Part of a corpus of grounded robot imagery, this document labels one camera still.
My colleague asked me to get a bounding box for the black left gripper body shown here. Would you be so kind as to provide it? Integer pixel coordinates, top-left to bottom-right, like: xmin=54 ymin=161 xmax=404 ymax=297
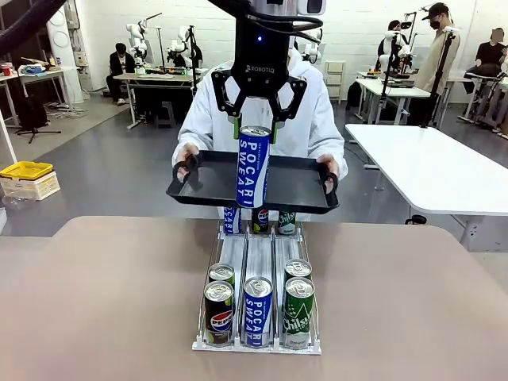
xmin=229 ymin=0 xmax=297 ymax=98

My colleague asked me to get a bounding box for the blue Pocari Sweat can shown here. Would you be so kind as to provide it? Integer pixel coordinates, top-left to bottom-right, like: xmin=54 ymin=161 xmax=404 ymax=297
xmin=242 ymin=276 xmax=274 ymax=349
xmin=222 ymin=205 xmax=242 ymax=235
xmin=235 ymin=125 xmax=272 ymax=209

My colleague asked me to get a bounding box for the black serving tray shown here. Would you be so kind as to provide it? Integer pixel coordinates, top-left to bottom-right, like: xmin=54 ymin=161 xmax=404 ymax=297
xmin=165 ymin=149 xmax=341 ymax=215

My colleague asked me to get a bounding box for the green Chilsung can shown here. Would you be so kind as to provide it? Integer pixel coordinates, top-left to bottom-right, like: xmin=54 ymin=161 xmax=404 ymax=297
xmin=283 ymin=276 xmax=316 ymax=351
xmin=283 ymin=258 xmax=313 ymax=281
xmin=277 ymin=210 xmax=298 ymax=236

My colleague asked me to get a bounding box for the person's right forearm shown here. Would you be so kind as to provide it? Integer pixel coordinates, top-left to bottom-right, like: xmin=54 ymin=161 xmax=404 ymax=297
xmin=176 ymin=126 xmax=211 ymax=154

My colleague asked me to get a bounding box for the person's left forearm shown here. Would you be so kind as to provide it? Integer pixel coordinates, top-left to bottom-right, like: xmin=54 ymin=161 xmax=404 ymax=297
xmin=313 ymin=130 xmax=349 ymax=179

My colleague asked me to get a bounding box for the person in white hoodie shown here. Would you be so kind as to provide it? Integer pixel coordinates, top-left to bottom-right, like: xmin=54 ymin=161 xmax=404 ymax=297
xmin=172 ymin=47 xmax=349 ymax=221

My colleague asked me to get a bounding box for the seated person in black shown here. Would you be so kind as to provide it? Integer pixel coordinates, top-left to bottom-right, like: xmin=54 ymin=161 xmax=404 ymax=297
xmin=106 ymin=42 xmax=137 ymax=106

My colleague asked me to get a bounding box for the person in beige jacket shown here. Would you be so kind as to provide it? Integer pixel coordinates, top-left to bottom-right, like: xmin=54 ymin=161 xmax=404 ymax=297
xmin=412 ymin=2 xmax=462 ymax=120

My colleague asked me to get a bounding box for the person in black shirt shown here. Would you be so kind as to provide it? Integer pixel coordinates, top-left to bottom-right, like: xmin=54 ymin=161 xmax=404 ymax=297
xmin=464 ymin=27 xmax=508 ymax=83

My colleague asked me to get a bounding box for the person's right hand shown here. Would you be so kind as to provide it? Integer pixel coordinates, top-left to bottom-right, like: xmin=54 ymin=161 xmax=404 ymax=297
xmin=171 ymin=144 xmax=204 ymax=191

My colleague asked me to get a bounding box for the person's left hand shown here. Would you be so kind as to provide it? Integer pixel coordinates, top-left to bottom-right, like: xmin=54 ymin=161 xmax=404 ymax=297
xmin=316 ymin=153 xmax=341 ymax=196

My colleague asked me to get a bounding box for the black pole stand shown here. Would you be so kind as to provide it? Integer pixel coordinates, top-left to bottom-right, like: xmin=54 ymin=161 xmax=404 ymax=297
xmin=188 ymin=24 xmax=202 ymax=96

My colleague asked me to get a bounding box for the white drawer cabinet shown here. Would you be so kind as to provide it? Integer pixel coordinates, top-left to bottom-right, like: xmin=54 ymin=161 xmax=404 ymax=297
xmin=324 ymin=60 xmax=347 ymax=105

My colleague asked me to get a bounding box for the grey step stool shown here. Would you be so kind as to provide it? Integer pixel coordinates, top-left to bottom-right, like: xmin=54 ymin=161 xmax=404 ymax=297
xmin=154 ymin=101 xmax=176 ymax=129

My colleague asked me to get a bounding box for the grey workbench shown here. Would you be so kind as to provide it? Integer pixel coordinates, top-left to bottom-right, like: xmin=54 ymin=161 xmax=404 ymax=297
xmin=113 ymin=67 xmax=208 ymax=130

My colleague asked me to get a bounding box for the white and black background robot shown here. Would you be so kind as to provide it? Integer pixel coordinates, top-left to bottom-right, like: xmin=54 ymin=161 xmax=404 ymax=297
xmin=165 ymin=25 xmax=192 ymax=68

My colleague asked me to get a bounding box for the white background desk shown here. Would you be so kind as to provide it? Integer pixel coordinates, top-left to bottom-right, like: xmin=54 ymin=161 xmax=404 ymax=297
xmin=355 ymin=77 xmax=432 ymax=124

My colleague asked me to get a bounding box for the black Pepsi can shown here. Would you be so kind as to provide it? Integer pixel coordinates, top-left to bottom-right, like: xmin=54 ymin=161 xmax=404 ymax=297
xmin=251 ymin=206 xmax=271 ymax=233
xmin=203 ymin=280 xmax=235 ymax=348

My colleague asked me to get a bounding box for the large white table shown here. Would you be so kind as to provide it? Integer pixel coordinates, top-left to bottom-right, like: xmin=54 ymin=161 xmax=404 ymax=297
xmin=344 ymin=123 xmax=508 ymax=252

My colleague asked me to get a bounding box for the white three-lane can rack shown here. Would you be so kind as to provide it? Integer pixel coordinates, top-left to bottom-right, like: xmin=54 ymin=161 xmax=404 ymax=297
xmin=191 ymin=218 xmax=322 ymax=353

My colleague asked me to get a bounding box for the white tower air conditioner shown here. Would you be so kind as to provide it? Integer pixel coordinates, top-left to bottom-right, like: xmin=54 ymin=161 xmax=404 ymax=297
xmin=46 ymin=6 xmax=85 ymax=105

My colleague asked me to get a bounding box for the second-row green can left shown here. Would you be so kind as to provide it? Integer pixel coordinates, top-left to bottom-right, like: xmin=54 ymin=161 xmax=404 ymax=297
xmin=208 ymin=262 xmax=236 ymax=286

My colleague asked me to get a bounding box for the white cluttered desk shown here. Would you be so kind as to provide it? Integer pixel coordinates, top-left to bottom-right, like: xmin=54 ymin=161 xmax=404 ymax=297
xmin=0 ymin=67 xmax=68 ymax=124

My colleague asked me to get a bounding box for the black tripod stand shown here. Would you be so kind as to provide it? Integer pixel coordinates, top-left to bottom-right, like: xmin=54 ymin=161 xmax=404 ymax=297
xmin=14 ymin=94 xmax=63 ymax=144

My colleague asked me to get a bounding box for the white crate with yellow lid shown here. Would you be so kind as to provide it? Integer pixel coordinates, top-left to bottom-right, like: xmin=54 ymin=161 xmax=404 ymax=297
xmin=0 ymin=160 xmax=62 ymax=202

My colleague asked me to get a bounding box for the clear plastic container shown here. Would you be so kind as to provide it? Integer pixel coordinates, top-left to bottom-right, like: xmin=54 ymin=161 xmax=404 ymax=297
xmin=1 ymin=194 xmax=35 ymax=211

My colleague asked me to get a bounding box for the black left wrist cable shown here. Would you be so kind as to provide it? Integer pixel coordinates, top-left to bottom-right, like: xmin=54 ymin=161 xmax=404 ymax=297
xmin=245 ymin=13 xmax=323 ymax=44

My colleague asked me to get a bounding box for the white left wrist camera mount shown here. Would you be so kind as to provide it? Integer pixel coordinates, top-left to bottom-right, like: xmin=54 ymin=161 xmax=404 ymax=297
xmin=296 ymin=0 xmax=328 ymax=15

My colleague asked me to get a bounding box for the black camera tripod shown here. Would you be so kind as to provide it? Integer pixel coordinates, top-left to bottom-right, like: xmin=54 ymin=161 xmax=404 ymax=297
xmin=420 ymin=29 xmax=457 ymax=129

